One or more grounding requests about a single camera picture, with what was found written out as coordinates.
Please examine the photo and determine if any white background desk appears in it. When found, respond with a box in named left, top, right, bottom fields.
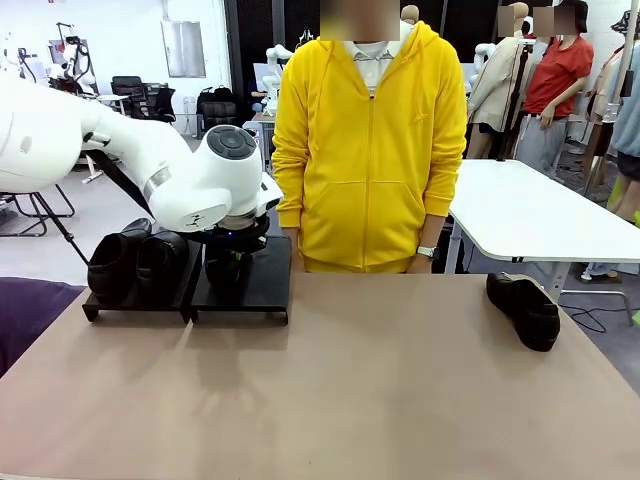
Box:
left=97, top=93, right=131, bottom=115

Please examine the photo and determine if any white folding table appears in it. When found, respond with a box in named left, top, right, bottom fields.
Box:
left=446, top=158, right=640, bottom=314

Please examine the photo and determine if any purple cloth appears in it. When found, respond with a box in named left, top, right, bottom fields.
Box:
left=0, top=277, right=87, bottom=379

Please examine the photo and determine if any black left arm hose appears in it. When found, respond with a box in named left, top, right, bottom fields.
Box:
left=79, top=147, right=156, bottom=221

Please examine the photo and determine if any grey wall panel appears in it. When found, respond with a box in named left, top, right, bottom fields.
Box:
left=160, top=19, right=207, bottom=80

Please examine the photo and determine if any person's left hand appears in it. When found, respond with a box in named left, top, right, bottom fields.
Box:
left=407, top=253, right=435, bottom=275

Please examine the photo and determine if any person's right forearm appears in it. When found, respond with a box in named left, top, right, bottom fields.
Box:
left=272, top=144, right=306, bottom=230

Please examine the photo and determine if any person in yellow hoodie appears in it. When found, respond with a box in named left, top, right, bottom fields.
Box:
left=271, top=0, right=469, bottom=275

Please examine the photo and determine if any neon green shoe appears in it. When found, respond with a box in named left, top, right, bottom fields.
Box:
left=607, top=177, right=626, bottom=210

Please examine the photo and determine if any person's right hand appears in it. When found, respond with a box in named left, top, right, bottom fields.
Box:
left=289, top=227, right=305, bottom=274

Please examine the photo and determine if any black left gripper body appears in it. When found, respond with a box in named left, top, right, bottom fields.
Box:
left=214, top=224, right=271, bottom=255

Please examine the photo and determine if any black backpack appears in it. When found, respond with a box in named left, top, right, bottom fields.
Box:
left=196, top=85, right=236, bottom=109

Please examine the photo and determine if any person's left forearm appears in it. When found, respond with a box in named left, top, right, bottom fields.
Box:
left=418, top=144, right=469, bottom=251

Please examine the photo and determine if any black padded bar stool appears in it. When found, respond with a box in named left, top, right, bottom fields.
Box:
left=201, top=101, right=241, bottom=134

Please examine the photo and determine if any mannequin in beige coat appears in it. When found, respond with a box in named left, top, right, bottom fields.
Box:
left=467, top=2, right=535, bottom=161

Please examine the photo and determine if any black office chair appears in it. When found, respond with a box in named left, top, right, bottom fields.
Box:
left=143, top=87, right=178, bottom=125
left=110, top=75, right=151, bottom=109

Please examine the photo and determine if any black floor cable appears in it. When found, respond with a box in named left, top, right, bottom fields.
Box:
left=564, top=304, right=609, bottom=335

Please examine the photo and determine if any figure in red shirt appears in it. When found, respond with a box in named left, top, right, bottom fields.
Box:
left=517, top=0, right=596, bottom=174

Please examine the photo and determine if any black mesh chair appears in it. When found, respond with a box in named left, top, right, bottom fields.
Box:
left=0, top=184, right=76, bottom=239

